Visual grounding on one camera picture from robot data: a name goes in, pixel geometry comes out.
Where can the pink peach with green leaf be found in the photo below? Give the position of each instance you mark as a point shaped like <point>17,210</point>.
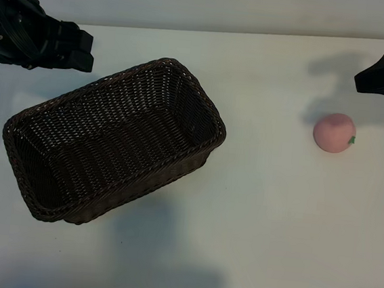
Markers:
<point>332,132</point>

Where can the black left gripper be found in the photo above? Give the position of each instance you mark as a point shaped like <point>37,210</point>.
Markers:
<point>25,36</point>

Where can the dark brown woven basket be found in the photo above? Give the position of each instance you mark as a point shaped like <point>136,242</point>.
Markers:
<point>111,136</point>

